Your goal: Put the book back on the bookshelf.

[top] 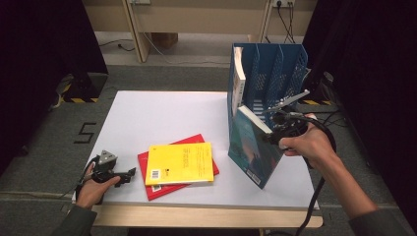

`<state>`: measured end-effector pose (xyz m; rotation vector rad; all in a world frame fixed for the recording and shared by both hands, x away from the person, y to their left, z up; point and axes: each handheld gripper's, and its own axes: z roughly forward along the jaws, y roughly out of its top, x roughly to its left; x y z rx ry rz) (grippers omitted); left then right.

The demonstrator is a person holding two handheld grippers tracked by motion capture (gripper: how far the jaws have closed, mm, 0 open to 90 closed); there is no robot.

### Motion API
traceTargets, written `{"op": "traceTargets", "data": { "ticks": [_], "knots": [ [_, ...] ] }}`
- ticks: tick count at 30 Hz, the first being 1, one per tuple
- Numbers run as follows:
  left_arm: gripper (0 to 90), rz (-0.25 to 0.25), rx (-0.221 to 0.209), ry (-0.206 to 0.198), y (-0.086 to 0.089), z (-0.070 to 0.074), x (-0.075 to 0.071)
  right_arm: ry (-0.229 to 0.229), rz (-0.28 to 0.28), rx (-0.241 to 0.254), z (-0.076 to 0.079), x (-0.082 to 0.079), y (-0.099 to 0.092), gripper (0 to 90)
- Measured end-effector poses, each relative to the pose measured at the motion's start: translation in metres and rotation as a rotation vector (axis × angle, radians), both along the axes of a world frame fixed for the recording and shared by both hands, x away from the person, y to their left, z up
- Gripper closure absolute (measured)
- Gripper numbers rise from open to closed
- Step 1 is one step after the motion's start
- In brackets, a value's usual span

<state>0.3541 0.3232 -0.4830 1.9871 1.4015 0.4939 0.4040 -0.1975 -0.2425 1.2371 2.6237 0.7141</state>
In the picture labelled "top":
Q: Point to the teal book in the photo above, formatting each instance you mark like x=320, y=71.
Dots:
x=249, y=150

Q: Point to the person's right hand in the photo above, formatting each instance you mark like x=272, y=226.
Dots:
x=311, y=144

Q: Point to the blue file rack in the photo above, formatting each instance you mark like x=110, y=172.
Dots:
x=268, y=65

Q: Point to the brown cardboard box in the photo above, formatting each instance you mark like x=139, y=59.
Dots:
x=165, y=39

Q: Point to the yellow book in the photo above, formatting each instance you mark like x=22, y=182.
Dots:
x=183, y=160

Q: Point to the person's left hand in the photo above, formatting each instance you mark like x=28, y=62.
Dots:
x=90, y=193

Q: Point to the white wall socket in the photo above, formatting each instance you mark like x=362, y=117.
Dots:
x=284, y=2
x=140, y=1

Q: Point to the red book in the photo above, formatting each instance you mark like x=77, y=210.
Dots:
x=164, y=191

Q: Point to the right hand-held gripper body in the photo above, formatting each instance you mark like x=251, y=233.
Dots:
x=291, y=126

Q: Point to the black curtain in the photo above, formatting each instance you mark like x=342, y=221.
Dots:
x=39, y=65
x=377, y=82

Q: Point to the black stand base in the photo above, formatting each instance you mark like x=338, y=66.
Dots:
x=85, y=88
x=316, y=96

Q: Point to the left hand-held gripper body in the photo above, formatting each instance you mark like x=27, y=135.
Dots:
x=105, y=167

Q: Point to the beige wooden desk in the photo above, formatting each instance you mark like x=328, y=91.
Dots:
x=203, y=16

